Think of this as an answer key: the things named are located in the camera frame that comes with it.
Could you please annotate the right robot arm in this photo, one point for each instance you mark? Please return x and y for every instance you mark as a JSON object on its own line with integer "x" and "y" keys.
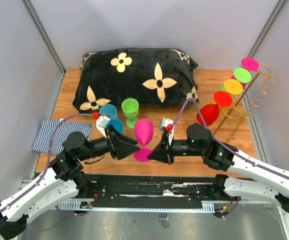
{"x": 266, "y": 182}

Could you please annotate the pink base rear glass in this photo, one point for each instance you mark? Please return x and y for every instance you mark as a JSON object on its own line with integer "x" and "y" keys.
{"x": 143, "y": 132}

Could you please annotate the teal glass green base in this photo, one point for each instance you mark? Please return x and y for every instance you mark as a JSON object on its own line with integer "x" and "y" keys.
{"x": 117, "y": 124}

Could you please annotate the pink base wine glass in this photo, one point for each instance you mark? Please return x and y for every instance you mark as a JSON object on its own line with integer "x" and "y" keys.
{"x": 250, "y": 64}

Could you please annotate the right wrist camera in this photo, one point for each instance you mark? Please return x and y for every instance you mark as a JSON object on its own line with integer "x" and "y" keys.
{"x": 167, "y": 125}

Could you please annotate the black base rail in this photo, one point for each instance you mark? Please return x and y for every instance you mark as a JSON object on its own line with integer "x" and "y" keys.
{"x": 147, "y": 191}

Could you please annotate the gold wire glass rack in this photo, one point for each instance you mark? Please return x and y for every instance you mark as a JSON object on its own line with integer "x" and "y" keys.
{"x": 241, "y": 110}

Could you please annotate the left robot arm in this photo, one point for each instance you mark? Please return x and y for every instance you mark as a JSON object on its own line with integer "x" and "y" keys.
{"x": 62, "y": 179}

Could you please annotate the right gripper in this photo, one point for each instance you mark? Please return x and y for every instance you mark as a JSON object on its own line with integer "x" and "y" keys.
{"x": 163, "y": 152}

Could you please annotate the black floral plush pillow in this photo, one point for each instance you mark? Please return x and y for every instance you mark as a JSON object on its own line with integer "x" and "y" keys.
{"x": 159, "y": 77}

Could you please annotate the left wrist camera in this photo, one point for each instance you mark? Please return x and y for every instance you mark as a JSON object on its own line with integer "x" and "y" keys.
{"x": 101, "y": 123}

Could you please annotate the red wine glass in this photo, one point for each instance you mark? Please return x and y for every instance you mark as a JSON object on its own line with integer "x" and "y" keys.
{"x": 211, "y": 112}

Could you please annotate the light green wine glass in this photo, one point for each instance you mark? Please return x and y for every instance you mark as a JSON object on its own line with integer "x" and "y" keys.
{"x": 130, "y": 109}

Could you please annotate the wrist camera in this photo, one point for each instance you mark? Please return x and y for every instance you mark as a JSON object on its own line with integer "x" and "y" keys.
{"x": 101, "y": 123}
{"x": 167, "y": 125}

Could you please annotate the magenta glass green base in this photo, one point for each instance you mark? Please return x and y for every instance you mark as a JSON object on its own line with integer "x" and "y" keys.
{"x": 242, "y": 75}

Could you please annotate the blue wine glass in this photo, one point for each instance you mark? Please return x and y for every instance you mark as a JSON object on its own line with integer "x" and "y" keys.
{"x": 110, "y": 110}

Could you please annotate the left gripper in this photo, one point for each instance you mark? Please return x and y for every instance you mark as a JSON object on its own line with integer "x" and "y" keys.
{"x": 120, "y": 145}

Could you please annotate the green glass yellow base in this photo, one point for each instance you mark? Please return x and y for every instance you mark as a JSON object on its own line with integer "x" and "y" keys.
{"x": 231, "y": 86}

